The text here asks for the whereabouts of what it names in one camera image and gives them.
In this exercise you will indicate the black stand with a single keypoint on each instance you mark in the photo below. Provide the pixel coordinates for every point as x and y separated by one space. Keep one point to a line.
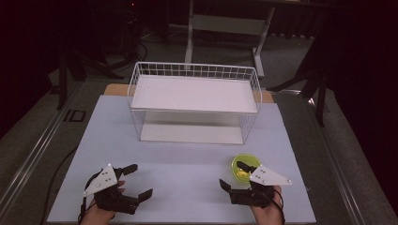
62 81
320 93

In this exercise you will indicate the white metal table frame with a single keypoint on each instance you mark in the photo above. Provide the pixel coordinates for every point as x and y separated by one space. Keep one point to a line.
228 25

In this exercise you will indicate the metal floor rail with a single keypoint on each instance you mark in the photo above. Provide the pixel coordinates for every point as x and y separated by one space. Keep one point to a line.
338 162
34 150

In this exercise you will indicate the person's left hand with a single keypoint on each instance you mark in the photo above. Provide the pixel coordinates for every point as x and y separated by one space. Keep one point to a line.
97 217

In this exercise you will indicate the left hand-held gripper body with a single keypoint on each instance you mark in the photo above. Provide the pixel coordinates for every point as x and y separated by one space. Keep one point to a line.
108 179

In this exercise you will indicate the person's right hand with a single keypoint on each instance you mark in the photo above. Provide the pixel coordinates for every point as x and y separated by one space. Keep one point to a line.
269 215

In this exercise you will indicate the green bowl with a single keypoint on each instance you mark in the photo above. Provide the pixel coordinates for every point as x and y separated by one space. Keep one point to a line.
241 176

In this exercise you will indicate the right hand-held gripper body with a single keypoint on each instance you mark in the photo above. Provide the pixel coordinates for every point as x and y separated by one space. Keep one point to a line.
269 178

